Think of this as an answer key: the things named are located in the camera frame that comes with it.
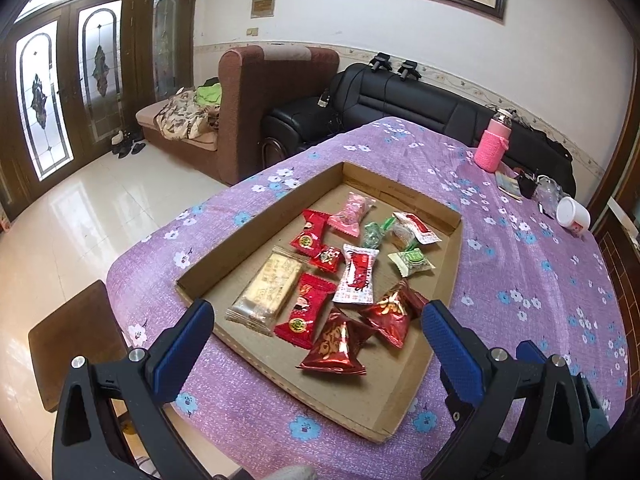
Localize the small red snack packet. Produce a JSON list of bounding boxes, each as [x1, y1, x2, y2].
[[310, 245, 343, 273]]

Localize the white plastic cup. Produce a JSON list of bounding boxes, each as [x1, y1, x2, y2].
[[556, 196, 592, 233]]

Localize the pink insulated bottle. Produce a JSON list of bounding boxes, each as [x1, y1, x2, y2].
[[474, 109, 515, 171]]

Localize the green and white snack packet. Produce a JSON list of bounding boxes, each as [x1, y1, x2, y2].
[[389, 249, 435, 278]]

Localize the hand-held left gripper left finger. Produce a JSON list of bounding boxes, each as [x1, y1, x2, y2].
[[52, 299, 216, 480]]

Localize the large red snack packet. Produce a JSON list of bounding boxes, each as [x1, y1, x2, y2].
[[274, 274, 337, 348]]

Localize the pile of shoes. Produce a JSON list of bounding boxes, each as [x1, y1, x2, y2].
[[111, 130, 147, 157]]

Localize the purple floral tablecloth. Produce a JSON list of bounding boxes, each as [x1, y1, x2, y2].
[[106, 117, 630, 480]]

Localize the wooden stool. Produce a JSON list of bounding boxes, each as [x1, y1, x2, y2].
[[27, 280, 131, 413]]

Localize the red snack packet round logo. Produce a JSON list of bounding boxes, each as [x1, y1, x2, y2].
[[290, 209, 333, 256]]

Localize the patterned blanket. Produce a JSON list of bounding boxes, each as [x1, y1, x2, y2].
[[154, 91, 221, 140]]

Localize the dark red triangular snack packet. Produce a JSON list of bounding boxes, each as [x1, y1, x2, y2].
[[298, 308, 376, 376], [359, 280, 430, 348]]

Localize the brown fabric sofa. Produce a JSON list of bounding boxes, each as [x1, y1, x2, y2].
[[136, 45, 341, 186]]

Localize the wooden cabinet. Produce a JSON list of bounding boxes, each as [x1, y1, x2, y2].
[[590, 195, 640, 361]]

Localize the black key pouch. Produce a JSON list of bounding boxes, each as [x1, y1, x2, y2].
[[515, 170, 538, 198]]

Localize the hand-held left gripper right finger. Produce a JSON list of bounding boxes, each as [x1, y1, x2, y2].
[[421, 300, 593, 480]]

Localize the black leather sofa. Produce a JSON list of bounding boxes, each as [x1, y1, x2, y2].
[[262, 52, 576, 201]]

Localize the wooden stained glass doors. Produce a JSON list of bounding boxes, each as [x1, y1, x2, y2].
[[0, 0, 201, 211]]

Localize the bundle of paper notes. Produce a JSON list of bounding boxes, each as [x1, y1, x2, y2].
[[495, 170, 523, 202]]

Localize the pink snack packet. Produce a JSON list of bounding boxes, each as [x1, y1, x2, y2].
[[327, 192, 376, 238]]

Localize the cardboard box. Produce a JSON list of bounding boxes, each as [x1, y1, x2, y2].
[[175, 161, 463, 445]]

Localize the clear glass cup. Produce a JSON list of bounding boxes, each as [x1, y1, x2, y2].
[[535, 177, 563, 217]]

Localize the green cloth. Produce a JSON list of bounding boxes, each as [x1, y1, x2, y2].
[[195, 82, 223, 107]]

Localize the clear packet with red label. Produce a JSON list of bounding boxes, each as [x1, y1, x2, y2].
[[392, 211, 441, 251]]

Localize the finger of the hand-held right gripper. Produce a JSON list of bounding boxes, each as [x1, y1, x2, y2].
[[516, 340, 613, 456]]

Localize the white and red snack packet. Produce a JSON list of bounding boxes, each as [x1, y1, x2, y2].
[[332, 243, 380, 306]]

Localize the beige biscuit bar packet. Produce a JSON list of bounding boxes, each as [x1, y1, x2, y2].
[[225, 246, 303, 333]]

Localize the green twist candy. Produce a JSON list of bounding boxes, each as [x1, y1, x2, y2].
[[362, 215, 396, 251]]

